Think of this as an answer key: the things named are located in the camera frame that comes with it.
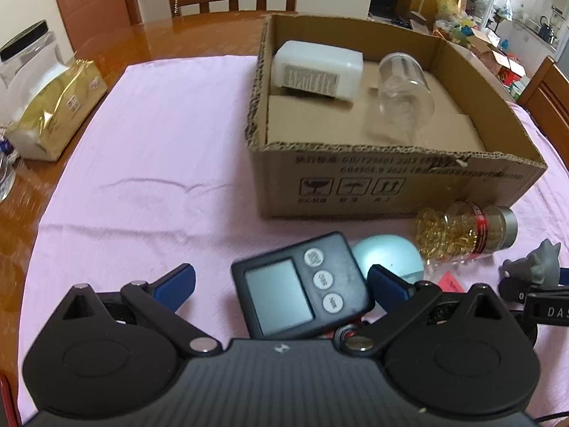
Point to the wooden door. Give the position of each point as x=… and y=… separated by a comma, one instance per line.
x=89, y=0

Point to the clear plastic jar black lid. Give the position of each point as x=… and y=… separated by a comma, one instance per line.
x=26, y=66

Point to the white plastic container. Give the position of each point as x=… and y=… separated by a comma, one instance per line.
x=311, y=62

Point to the gold tissue pack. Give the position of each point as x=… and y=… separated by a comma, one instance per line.
x=58, y=106

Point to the open carton on floor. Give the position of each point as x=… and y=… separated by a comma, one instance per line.
x=502, y=53

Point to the black digital timer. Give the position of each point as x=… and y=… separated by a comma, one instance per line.
x=275, y=293

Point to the pink tablecloth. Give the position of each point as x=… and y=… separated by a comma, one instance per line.
x=155, y=164

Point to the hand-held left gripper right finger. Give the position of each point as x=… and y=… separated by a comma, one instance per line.
x=386, y=284

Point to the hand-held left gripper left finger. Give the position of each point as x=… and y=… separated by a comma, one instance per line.
x=178, y=282

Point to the brown cardboard box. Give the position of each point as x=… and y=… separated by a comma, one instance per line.
x=355, y=178

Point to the grey cat figurine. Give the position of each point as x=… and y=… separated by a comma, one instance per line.
x=538, y=262

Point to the teal egg-shaped case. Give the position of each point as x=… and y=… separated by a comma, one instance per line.
x=386, y=253

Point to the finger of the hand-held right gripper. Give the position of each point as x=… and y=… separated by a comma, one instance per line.
x=513, y=289
x=564, y=276

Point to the dark kettle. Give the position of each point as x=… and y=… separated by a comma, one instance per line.
x=547, y=27

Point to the capsule bottle with silver cap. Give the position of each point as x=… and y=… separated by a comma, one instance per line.
x=453, y=231

